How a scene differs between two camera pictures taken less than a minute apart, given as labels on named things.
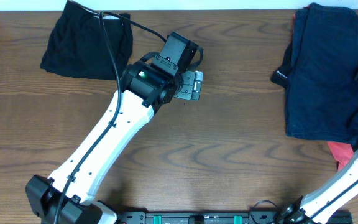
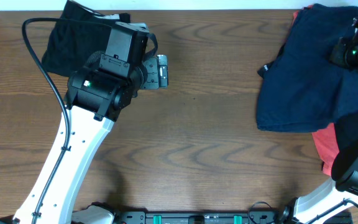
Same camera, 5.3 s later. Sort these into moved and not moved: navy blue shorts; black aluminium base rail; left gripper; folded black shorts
Moved: navy blue shorts; left gripper
Not moved: black aluminium base rail; folded black shorts
